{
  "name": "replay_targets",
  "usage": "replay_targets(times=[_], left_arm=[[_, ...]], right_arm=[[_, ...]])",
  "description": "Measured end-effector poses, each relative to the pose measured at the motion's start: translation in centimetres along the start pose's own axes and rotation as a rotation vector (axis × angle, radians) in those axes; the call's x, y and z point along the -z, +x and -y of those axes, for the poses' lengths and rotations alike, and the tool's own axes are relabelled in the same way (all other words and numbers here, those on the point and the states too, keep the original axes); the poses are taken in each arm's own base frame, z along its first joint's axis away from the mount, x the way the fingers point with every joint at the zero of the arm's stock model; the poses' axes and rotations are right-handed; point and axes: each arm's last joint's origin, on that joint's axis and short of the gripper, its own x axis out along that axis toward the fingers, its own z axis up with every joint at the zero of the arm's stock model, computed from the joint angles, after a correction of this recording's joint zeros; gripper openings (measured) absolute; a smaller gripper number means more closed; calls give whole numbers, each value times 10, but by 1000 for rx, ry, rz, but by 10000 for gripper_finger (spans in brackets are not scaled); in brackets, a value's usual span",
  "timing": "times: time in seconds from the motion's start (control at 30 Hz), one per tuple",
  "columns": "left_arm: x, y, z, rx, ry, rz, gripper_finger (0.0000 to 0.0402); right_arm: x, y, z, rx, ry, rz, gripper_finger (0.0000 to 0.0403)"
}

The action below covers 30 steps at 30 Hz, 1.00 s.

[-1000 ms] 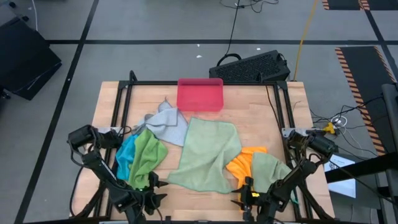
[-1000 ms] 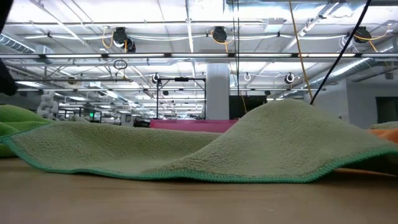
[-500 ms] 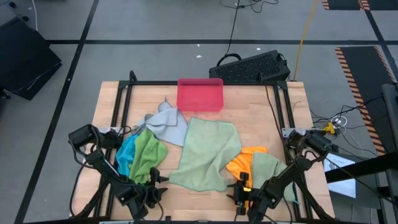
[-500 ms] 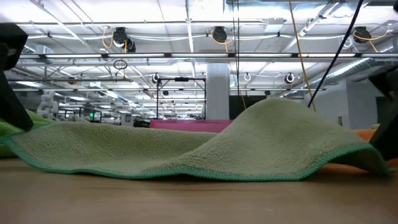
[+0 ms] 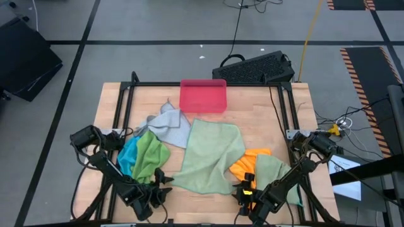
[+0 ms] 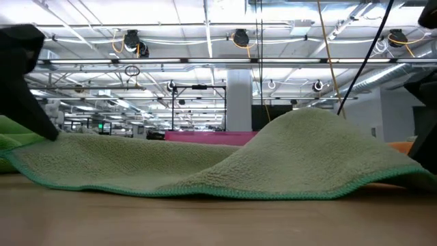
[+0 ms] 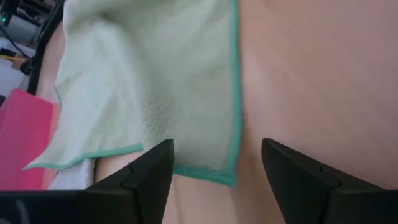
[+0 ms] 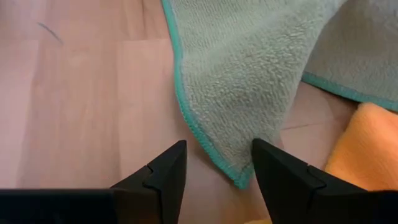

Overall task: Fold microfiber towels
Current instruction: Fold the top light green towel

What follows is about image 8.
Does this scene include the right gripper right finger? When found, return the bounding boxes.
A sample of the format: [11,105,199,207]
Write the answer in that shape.
[251,138,377,224]

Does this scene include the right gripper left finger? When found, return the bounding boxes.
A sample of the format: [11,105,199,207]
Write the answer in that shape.
[110,139,187,224]

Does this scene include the orange microfiber towel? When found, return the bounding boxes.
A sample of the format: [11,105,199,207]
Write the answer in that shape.
[244,102,398,224]

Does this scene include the pale green microfiber towel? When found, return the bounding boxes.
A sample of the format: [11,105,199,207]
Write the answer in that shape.
[161,0,398,190]

